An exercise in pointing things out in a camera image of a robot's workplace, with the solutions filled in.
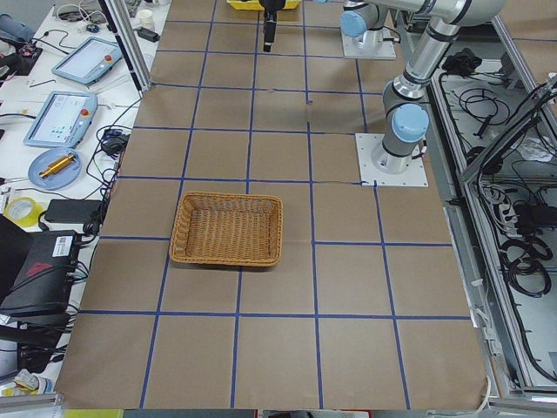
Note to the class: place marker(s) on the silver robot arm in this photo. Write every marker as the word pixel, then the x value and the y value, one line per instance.
pixel 407 120
pixel 363 22

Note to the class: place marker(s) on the yellow tape roll on desk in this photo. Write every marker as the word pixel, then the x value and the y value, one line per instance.
pixel 23 212

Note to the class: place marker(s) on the brown wicker basket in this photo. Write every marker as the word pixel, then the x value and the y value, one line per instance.
pixel 227 229

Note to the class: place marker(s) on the yellow plastic basket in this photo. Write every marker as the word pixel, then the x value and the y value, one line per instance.
pixel 255 5

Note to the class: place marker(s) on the black power adapter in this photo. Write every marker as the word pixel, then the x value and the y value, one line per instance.
pixel 71 211

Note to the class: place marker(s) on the brass cylinder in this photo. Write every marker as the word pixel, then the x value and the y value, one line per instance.
pixel 58 165

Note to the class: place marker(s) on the blue plate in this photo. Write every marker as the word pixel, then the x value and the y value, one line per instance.
pixel 57 181

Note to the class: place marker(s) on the near teach pendant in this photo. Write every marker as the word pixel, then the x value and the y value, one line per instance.
pixel 63 120

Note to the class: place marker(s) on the teach pendant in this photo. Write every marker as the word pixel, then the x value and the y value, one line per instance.
pixel 63 120
pixel 89 62

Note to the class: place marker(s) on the white paper cup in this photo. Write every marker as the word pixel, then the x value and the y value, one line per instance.
pixel 145 18

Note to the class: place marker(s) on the far teach pendant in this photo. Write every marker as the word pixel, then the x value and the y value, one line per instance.
pixel 89 62

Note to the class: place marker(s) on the black computer box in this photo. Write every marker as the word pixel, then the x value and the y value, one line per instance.
pixel 35 270

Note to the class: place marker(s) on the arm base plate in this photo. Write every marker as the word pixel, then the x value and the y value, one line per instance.
pixel 370 48
pixel 391 174

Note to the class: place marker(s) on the aluminium frame post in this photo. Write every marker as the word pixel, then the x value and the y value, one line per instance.
pixel 119 23

